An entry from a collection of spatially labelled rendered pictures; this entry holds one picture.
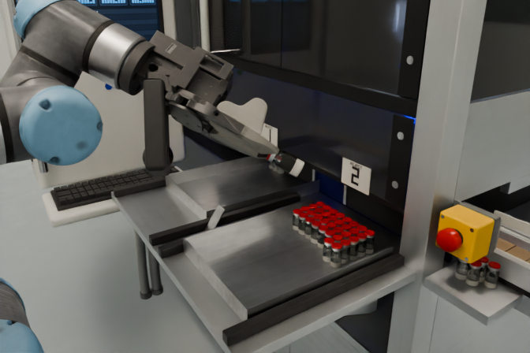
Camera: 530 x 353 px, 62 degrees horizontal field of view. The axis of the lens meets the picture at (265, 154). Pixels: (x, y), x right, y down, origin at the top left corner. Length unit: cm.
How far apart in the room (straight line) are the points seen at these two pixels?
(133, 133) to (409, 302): 103
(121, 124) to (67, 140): 109
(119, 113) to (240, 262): 80
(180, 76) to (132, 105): 100
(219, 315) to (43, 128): 47
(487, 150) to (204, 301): 60
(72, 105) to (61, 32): 16
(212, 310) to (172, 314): 139
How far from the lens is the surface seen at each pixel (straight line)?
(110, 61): 57
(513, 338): 148
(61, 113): 46
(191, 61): 56
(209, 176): 131
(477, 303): 89
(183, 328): 211
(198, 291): 85
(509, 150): 102
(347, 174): 99
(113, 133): 155
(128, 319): 221
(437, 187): 84
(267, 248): 95
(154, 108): 55
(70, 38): 59
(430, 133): 82
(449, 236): 81
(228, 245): 97
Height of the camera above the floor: 139
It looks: 20 degrees down
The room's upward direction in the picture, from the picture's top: straight up
